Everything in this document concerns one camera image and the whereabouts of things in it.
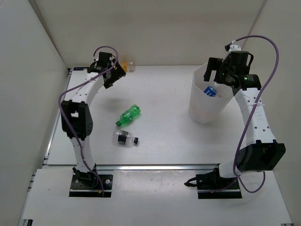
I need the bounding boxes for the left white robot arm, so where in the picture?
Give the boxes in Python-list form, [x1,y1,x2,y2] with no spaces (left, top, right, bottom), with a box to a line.
[59,52,126,188]

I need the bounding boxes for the green plastic bottle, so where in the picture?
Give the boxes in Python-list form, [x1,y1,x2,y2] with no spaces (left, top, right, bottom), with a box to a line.
[116,105,141,127]

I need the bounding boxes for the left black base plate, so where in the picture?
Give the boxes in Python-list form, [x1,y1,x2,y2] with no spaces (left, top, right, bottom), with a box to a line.
[69,173,113,198]

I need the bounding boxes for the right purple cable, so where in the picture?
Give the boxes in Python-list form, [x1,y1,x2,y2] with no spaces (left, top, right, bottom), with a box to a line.
[225,35,280,194]

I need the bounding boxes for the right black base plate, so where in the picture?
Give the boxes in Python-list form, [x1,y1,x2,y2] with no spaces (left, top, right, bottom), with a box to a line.
[184,169,242,199]

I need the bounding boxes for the clear bottle black label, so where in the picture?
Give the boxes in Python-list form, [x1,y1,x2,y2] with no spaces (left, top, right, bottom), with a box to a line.
[112,129,139,147]

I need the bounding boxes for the clear bottle yellow cap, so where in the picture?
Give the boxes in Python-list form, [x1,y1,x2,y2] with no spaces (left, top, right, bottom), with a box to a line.
[122,61,135,73]

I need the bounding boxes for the clear bottle blue label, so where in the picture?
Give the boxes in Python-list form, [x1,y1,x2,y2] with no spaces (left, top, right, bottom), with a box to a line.
[203,83,221,97]

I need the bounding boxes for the purple cable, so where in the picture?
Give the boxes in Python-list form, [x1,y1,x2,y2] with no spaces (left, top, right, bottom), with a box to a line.
[58,45,119,196]
[225,35,280,194]

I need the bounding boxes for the white octagonal bin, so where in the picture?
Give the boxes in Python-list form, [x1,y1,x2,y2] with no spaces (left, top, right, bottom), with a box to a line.
[189,63,233,124]

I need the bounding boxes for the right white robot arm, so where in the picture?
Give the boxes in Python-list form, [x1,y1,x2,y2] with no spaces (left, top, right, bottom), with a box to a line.
[204,51,285,188]

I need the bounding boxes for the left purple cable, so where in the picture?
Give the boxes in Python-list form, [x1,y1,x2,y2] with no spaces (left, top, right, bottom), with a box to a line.
[58,45,119,196]

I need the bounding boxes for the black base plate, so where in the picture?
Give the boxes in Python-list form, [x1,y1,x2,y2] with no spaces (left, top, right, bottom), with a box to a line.
[69,173,113,198]
[184,169,242,199]

